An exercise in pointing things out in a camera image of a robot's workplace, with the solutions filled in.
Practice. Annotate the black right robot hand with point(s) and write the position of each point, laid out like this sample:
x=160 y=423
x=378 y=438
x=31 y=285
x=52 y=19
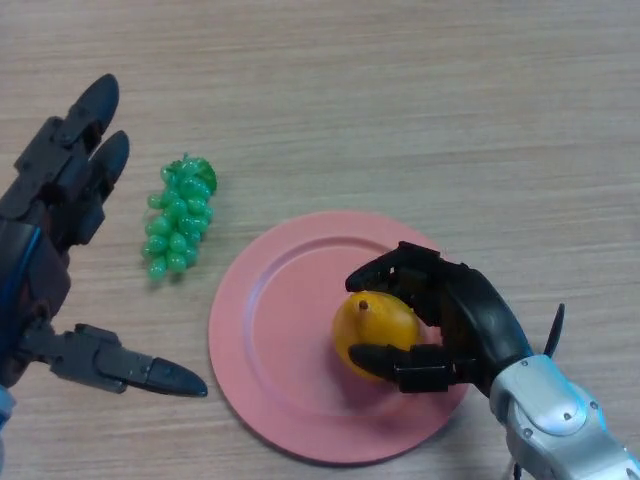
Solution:
x=475 y=310

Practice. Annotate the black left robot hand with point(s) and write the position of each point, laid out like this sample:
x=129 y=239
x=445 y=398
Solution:
x=30 y=260

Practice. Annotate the yellow pear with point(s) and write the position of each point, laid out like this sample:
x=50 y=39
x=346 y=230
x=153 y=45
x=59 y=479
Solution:
x=375 y=322

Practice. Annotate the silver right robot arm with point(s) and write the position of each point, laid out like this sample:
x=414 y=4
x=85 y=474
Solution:
x=550 y=415

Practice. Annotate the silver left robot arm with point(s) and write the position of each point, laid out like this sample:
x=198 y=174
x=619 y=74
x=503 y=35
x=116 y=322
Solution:
x=4 y=410

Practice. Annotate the pink round plate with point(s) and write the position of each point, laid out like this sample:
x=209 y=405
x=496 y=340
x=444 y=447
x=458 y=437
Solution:
x=290 y=340

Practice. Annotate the green grape bunch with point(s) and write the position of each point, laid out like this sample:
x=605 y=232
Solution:
x=175 y=222

